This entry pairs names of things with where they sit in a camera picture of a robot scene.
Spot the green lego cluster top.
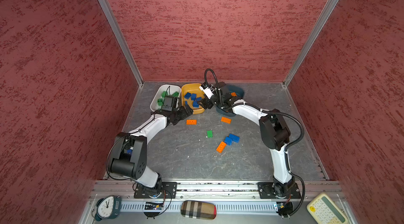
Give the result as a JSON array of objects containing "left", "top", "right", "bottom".
[{"left": 157, "top": 98, "right": 164, "bottom": 106}]

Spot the green lego small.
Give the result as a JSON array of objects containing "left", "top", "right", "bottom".
[{"left": 207, "top": 130, "right": 213, "bottom": 138}]

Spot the blue lego pair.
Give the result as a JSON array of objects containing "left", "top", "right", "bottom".
[{"left": 224, "top": 133, "right": 240, "bottom": 145}]

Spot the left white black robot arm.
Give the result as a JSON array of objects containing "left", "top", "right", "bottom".
[{"left": 106, "top": 105, "right": 194, "bottom": 193}]

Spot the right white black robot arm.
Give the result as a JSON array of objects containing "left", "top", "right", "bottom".
[{"left": 199, "top": 82, "right": 295, "bottom": 198}]

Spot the teal rectangular container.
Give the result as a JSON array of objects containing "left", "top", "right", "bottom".
[{"left": 216, "top": 85, "right": 245, "bottom": 118}]

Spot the white rectangular container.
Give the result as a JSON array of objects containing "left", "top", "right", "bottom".
[{"left": 150, "top": 84, "right": 182, "bottom": 111}]

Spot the yellow rectangular container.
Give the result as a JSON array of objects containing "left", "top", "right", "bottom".
[{"left": 181, "top": 83, "right": 205, "bottom": 115}]

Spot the plaid fabric pouch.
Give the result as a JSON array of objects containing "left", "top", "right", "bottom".
[{"left": 180, "top": 200, "right": 217, "bottom": 220}]

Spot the green analog clock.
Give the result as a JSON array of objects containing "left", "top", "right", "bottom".
[{"left": 94, "top": 195, "right": 122, "bottom": 221}]

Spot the yellow green calculator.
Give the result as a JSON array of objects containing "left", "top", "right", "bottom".
[{"left": 307, "top": 193, "right": 349, "bottom": 224}]

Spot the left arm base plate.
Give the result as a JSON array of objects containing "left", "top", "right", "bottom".
[{"left": 134, "top": 181, "right": 178, "bottom": 199}]

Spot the black corrugated cable hose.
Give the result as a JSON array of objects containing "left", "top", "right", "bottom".
[{"left": 203, "top": 68, "right": 306, "bottom": 217}]

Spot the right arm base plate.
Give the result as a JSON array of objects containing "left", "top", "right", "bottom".
[{"left": 257, "top": 182, "right": 302, "bottom": 200}]

